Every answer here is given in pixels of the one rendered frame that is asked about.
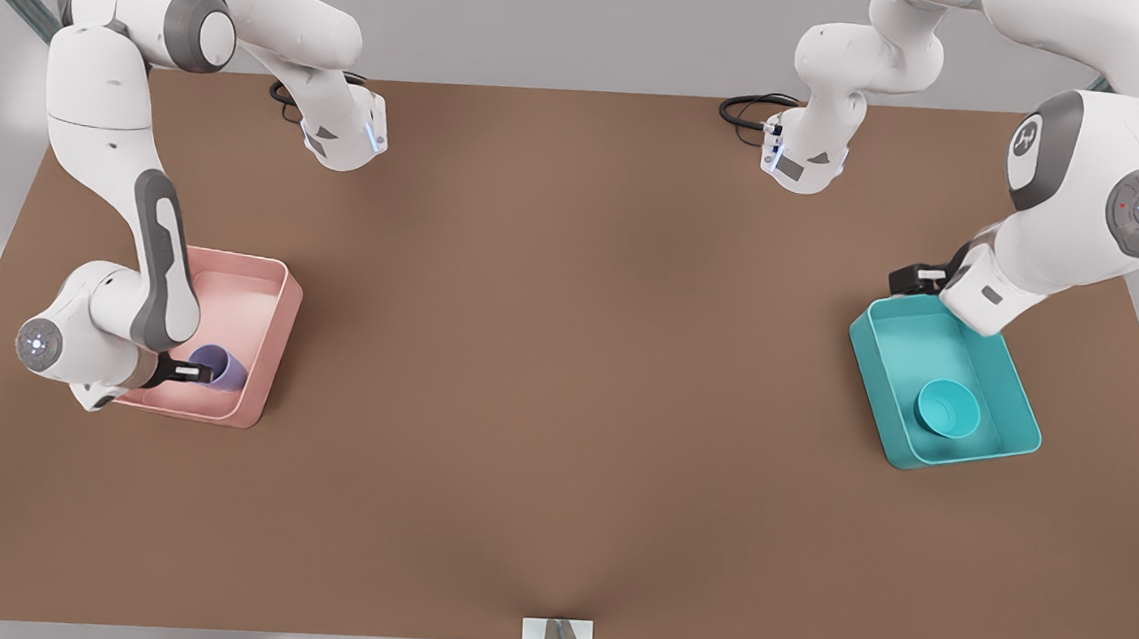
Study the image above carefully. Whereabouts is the purple cup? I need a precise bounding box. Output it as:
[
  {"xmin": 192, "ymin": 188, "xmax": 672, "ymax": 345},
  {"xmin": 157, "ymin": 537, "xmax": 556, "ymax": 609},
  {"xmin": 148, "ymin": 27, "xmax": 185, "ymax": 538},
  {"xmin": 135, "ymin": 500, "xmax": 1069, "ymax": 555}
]
[{"xmin": 187, "ymin": 343, "xmax": 251, "ymax": 396}]

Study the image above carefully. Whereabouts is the teal rectangular box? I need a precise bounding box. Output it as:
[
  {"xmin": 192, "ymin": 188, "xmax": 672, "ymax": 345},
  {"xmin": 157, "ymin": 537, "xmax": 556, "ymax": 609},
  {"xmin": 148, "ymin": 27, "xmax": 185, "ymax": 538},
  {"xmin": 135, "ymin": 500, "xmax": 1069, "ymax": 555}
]
[{"xmin": 840, "ymin": 288, "xmax": 1052, "ymax": 481}]

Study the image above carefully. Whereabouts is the pink rectangular box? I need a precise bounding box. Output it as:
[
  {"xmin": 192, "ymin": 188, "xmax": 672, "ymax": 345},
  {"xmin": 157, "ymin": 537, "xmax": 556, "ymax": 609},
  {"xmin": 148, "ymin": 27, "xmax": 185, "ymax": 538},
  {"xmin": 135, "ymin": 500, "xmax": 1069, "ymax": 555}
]
[{"xmin": 111, "ymin": 240, "xmax": 306, "ymax": 433}]

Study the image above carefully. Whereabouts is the teal bowl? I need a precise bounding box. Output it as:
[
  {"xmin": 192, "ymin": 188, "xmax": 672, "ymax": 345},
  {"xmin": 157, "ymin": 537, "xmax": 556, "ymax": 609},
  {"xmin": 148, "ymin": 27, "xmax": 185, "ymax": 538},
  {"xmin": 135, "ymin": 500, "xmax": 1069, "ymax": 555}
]
[{"xmin": 912, "ymin": 377, "xmax": 984, "ymax": 441}]

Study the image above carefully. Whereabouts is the black cable loop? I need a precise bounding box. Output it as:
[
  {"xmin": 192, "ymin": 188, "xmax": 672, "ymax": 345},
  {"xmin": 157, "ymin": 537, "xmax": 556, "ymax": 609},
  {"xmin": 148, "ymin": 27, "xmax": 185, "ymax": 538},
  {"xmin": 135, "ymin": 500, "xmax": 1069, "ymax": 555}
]
[
  {"xmin": 267, "ymin": 66, "xmax": 369, "ymax": 130},
  {"xmin": 716, "ymin": 89, "xmax": 805, "ymax": 152}
]

